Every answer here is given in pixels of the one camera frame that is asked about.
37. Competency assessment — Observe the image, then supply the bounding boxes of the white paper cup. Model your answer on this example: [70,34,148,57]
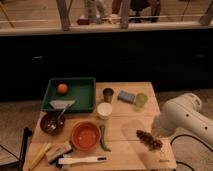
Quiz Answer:
[97,102,112,119]

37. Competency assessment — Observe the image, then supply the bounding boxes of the dark grape bunch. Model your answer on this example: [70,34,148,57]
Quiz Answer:
[136,130,163,151]

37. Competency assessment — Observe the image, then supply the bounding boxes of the black cable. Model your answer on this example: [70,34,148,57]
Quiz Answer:
[169,133,213,171]

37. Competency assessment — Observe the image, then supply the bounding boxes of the white handled knife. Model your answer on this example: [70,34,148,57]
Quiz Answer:
[58,156,107,165]

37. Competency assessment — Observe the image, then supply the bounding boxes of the metal spoon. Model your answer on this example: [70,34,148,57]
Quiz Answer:
[56,104,69,122]

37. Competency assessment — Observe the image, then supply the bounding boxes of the grey triangular scraper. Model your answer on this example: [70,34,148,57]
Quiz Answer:
[49,100,75,109]

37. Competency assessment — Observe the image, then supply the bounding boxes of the green chili pepper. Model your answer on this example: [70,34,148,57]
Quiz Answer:
[100,125,111,152]

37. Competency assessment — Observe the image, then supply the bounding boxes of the blue sponge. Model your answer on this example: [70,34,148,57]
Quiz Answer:
[118,90,135,104]

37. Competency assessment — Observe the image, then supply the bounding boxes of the orange fruit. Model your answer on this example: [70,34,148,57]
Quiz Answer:
[57,83,69,95]

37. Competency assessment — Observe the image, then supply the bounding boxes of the green plastic cup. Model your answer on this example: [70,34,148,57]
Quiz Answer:
[135,93,148,108]

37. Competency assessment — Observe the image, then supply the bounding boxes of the green plastic tray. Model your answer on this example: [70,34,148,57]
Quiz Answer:
[41,77,96,113]

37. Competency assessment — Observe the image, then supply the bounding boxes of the dark metal cup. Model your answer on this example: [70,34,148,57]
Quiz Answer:
[103,88,114,103]

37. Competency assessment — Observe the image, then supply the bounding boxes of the black chair frame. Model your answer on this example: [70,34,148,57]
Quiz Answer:
[0,127,33,171]

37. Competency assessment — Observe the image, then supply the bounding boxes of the orange bowl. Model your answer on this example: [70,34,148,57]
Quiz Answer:
[71,121,101,151]

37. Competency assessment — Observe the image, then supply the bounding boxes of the wooden block brush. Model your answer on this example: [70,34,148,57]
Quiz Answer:
[46,141,72,163]

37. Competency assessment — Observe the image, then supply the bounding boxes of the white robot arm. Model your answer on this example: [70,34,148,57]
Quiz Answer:
[151,93,213,147]

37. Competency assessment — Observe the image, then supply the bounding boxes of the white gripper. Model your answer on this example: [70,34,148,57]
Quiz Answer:
[151,115,174,137]

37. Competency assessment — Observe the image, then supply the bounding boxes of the dark brown bowl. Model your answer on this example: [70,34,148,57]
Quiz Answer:
[40,111,65,136]

